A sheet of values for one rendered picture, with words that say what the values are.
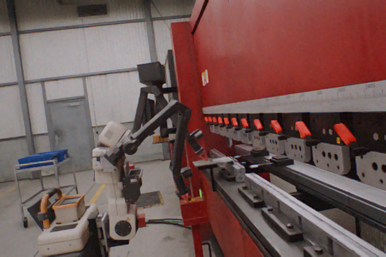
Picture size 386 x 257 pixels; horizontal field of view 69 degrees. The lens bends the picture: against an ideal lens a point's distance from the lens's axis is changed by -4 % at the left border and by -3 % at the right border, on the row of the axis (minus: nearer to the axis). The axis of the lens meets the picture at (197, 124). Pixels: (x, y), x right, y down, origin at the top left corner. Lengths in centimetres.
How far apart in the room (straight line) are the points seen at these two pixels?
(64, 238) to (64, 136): 764
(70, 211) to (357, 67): 170
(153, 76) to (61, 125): 649
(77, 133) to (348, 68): 881
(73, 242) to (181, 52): 202
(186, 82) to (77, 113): 655
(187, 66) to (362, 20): 244
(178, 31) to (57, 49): 686
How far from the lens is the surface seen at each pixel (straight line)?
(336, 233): 100
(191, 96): 299
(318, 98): 87
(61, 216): 198
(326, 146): 86
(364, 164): 75
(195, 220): 195
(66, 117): 933
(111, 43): 933
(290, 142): 107
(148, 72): 316
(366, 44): 71
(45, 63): 965
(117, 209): 190
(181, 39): 307
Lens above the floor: 139
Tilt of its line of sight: 3 degrees down
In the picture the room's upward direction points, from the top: 7 degrees counter-clockwise
